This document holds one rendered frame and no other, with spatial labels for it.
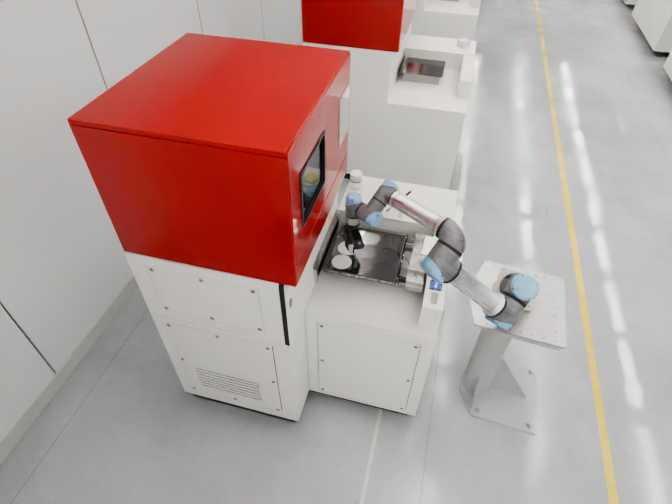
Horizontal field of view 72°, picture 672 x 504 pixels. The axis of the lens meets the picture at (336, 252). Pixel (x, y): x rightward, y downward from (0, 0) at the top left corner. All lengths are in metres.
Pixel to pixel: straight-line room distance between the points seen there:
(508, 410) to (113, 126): 2.49
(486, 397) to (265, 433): 1.32
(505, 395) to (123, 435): 2.22
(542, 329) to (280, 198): 1.41
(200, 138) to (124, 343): 2.11
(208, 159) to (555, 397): 2.47
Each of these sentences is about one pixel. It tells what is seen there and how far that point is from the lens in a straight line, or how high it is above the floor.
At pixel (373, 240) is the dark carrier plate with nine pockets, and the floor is 0.90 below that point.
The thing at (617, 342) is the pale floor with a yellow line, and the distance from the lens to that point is 3.63.
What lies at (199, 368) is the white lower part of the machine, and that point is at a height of 0.41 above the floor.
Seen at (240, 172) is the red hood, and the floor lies 1.72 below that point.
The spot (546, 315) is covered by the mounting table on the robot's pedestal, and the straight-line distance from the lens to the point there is 2.41.
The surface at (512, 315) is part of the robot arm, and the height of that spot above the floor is 0.97.
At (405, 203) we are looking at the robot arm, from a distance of 2.02.
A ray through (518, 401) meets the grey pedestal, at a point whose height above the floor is 0.01.
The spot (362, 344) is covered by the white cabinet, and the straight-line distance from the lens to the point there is 2.29.
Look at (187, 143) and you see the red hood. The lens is 1.52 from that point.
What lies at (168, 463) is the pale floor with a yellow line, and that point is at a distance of 2.86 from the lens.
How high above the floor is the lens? 2.55
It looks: 44 degrees down
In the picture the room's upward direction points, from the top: 1 degrees clockwise
